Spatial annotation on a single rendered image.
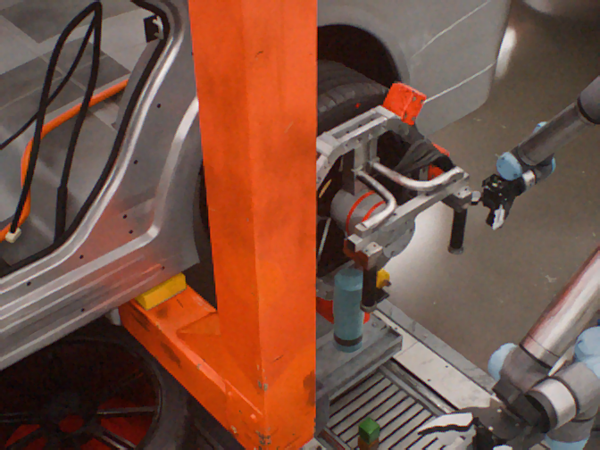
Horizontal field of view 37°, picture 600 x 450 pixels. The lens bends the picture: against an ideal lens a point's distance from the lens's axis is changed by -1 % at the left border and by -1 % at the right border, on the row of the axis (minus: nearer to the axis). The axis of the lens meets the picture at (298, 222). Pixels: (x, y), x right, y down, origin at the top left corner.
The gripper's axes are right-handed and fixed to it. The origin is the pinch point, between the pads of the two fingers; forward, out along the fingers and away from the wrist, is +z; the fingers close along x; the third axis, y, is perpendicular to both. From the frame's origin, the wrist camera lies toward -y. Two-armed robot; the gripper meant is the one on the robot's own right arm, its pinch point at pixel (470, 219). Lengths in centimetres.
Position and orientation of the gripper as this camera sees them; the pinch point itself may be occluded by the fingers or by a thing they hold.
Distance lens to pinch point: 249.6
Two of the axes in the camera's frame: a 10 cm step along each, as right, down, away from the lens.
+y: -0.1, -7.7, -6.4
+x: 6.8, 4.6, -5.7
